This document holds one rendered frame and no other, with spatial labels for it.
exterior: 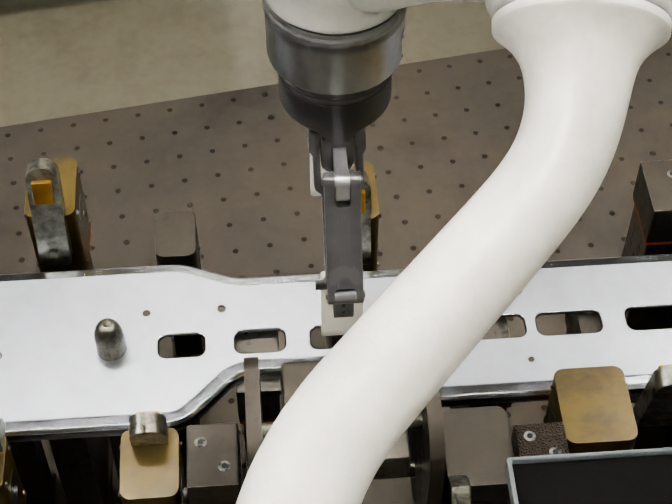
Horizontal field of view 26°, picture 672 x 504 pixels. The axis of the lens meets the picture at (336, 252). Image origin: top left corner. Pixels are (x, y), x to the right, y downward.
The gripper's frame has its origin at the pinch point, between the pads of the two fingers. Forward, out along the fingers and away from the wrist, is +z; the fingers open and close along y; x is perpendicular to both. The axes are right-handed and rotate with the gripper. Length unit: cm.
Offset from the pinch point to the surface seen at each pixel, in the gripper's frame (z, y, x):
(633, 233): 54, 43, -40
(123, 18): 147, 191, 37
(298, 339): 46, 25, 2
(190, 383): 46, 20, 14
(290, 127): 76, 86, 1
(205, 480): 34.2, 0.6, 12.3
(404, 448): 30.4, 0.5, -6.4
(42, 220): 41, 40, 31
